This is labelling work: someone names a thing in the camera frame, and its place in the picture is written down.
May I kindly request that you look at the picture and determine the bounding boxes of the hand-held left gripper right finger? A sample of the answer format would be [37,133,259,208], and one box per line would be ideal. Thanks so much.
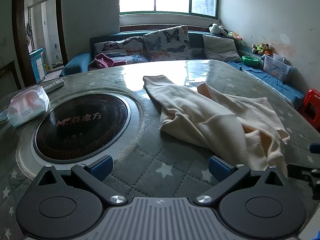
[194,156,288,205]

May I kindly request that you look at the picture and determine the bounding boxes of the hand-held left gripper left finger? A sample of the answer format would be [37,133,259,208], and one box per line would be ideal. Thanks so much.
[37,155,128,205]

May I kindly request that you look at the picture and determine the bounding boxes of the cream knit garment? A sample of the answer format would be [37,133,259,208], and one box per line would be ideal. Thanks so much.
[143,74,291,178]

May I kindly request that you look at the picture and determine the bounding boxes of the hanging clothes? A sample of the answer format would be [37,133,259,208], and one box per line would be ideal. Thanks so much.
[26,21,34,48]

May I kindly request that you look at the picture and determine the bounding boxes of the round black induction cooker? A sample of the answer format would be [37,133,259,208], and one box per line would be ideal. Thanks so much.
[31,90,144,167]

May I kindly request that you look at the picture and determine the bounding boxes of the red plastic stool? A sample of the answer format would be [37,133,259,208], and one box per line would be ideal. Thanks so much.
[297,89,320,123]

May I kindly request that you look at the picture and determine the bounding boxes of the blue sofa cover cloth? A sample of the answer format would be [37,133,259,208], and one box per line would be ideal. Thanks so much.
[226,60,305,108]

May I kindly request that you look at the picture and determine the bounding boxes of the clear plastic storage box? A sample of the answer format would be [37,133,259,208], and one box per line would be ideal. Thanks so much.
[261,54,292,82]

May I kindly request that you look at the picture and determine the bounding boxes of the grey remote control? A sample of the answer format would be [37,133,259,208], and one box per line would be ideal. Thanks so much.
[43,79,65,93]

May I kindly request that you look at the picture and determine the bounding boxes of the pink cloth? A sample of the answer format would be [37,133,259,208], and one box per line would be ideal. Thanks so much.
[89,53,127,70]

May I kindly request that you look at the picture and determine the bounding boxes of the blue sofa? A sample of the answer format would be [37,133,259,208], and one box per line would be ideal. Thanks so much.
[59,30,307,109]

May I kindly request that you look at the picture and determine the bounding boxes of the green bowl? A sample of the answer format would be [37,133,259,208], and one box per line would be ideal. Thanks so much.
[241,56,259,67]

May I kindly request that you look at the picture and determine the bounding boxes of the brown teddy bear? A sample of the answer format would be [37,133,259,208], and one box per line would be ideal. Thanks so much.
[262,42,273,57]

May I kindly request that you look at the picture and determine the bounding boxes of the flat butterfly print cushion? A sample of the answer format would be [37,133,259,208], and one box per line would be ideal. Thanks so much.
[107,54,149,67]

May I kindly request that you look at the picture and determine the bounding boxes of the grey pillow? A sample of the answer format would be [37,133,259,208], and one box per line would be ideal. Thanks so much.
[202,34,242,62]

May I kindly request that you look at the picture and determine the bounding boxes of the long butterfly print pillow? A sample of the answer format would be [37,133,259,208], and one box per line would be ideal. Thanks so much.
[94,36,144,58]

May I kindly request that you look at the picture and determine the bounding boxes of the colourful plush toy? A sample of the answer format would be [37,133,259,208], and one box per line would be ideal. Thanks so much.
[227,31,243,42]

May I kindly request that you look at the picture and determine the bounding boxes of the large butterfly print pillow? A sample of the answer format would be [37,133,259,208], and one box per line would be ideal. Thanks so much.
[143,25,193,61]

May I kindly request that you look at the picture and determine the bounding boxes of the panda plush toy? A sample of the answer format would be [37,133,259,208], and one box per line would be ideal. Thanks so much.
[209,23,233,36]

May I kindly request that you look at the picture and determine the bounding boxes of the dark wooden door frame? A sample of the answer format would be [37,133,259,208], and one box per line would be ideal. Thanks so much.
[12,0,68,87]

